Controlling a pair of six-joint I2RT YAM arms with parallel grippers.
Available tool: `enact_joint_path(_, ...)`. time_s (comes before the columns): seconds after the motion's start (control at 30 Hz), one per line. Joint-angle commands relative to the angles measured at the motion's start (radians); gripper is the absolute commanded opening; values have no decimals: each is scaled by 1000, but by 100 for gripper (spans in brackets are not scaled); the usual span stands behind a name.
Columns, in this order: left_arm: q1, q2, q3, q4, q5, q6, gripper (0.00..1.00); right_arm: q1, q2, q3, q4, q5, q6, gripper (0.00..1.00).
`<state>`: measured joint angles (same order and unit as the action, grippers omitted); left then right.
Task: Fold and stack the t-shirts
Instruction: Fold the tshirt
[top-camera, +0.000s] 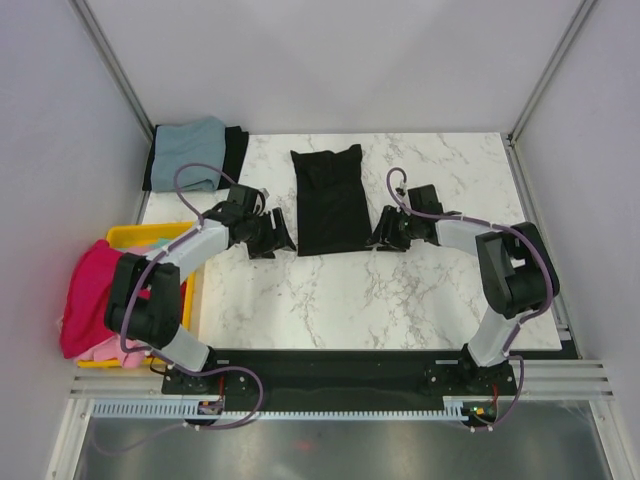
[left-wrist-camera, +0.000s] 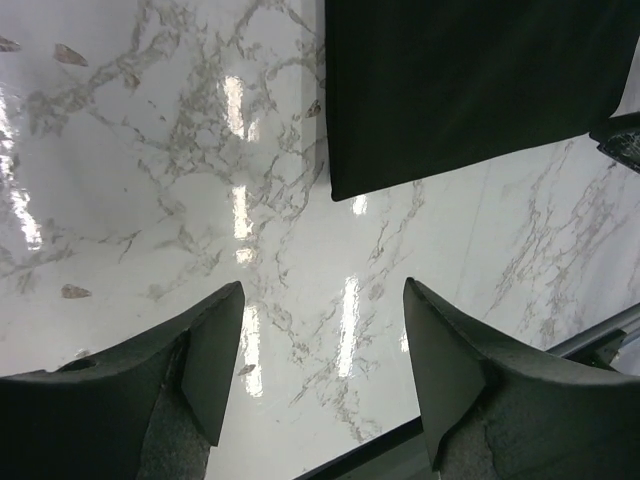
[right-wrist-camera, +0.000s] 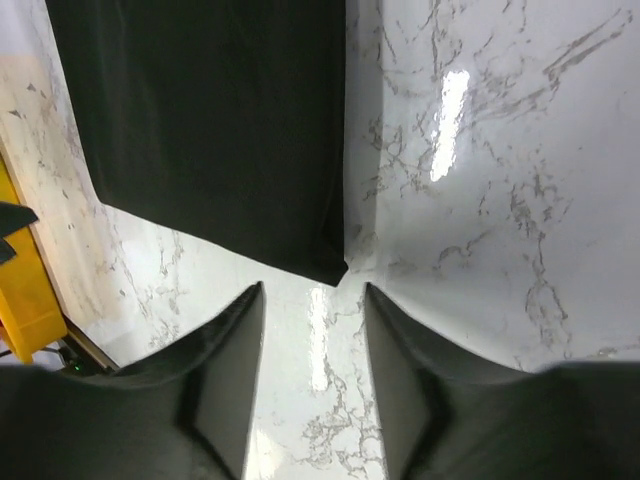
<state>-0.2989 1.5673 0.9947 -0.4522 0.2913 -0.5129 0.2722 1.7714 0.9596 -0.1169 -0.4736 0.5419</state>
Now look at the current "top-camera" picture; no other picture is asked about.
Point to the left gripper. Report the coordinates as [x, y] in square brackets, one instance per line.
[265, 252]

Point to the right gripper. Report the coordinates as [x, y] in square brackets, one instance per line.
[389, 217]

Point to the black t-shirt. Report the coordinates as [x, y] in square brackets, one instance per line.
[332, 210]
[236, 147]

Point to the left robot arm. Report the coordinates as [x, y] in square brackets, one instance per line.
[145, 302]

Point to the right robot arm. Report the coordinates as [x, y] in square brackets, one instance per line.
[517, 277]

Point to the teal t-shirt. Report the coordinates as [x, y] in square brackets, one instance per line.
[165, 244]

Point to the folded black t-shirt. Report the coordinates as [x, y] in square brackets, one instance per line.
[236, 147]

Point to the folded light blue t-shirt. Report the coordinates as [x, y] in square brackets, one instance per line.
[202, 141]

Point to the yellow plastic bin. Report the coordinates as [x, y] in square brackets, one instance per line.
[132, 237]

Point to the magenta t-shirt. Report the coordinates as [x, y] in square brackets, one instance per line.
[88, 292]

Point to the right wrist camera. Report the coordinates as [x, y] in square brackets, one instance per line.
[422, 202]

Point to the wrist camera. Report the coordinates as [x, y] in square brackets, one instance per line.
[422, 202]
[248, 199]

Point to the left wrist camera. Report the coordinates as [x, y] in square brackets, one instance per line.
[248, 199]

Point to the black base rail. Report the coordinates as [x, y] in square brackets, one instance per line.
[362, 378]

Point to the white cable duct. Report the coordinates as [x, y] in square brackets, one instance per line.
[183, 408]

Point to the right aluminium frame post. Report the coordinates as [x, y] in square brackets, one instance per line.
[568, 38]

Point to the aluminium frame post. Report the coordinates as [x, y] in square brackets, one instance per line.
[568, 38]
[94, 30]

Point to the left aluminium frame post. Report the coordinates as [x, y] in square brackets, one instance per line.
[94, 30]

